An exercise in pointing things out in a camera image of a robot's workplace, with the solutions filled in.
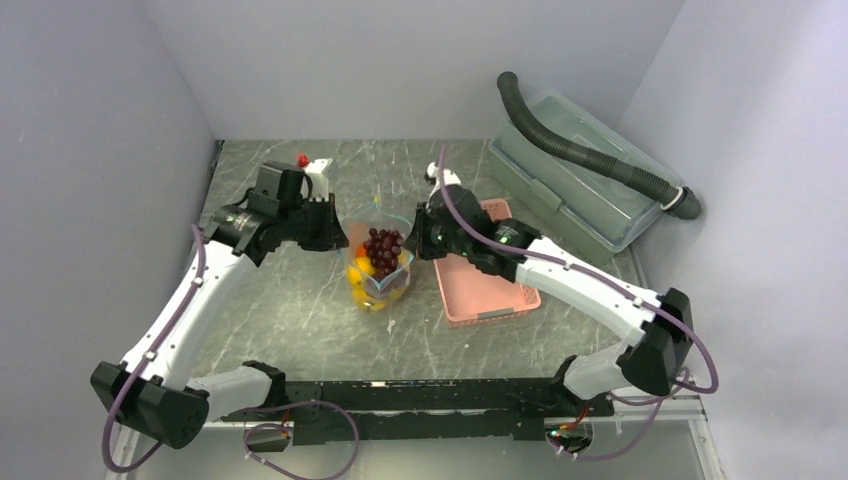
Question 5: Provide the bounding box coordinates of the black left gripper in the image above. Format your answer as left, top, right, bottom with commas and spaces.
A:
279, 192, 350, 252

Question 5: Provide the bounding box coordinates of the dark purple grape bunch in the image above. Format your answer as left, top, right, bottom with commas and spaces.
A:
360, 228, 404, 281

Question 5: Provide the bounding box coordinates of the clear zip top bag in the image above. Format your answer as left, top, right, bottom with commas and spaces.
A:
341, 196, 414, 312

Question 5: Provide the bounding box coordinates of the yellow bell pepper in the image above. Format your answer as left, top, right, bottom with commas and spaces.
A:
346, 256, 377, 287

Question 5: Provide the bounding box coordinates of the yellow mango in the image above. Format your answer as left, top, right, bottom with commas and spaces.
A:
351, 287, 388, 312

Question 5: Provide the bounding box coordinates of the dark red round fruit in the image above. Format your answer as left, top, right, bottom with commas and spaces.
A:
379, 267, 410, 296

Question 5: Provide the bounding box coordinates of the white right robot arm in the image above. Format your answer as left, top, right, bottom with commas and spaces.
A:
405, 185, 693, 415

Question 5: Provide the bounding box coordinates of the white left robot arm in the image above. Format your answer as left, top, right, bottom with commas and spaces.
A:
90, 158, 348, 449

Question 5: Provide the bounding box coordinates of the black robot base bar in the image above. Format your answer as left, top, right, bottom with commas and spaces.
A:
224, 378, 614, 446

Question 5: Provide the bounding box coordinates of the pink perforated plastic basket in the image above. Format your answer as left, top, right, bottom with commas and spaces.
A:
433, 198, 543, 329

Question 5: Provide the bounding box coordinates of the green lidded storage box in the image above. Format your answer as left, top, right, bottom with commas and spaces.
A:
489, 89, 682, 264

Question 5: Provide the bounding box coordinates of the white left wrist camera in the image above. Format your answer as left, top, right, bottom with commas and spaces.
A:
296, 153, 336, 201

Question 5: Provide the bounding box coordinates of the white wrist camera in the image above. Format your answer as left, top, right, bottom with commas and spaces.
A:
424, 162, 462, 199
296, 153, 336, 201

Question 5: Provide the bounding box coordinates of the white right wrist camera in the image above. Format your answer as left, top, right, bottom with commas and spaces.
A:
424, 162, 462, 199

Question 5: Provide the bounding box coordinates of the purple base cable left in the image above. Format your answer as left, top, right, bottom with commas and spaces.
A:
242, 397, 363, 480

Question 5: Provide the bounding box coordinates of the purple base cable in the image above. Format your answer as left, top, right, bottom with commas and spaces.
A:
547, 368, 692, 464
242, 397, 363, 480

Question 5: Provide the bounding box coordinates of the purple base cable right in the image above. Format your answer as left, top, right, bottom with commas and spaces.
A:
547, 368, 692, 464

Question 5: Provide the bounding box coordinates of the dark corrugated hose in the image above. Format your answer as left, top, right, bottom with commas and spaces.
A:
496, 71, 704, 223

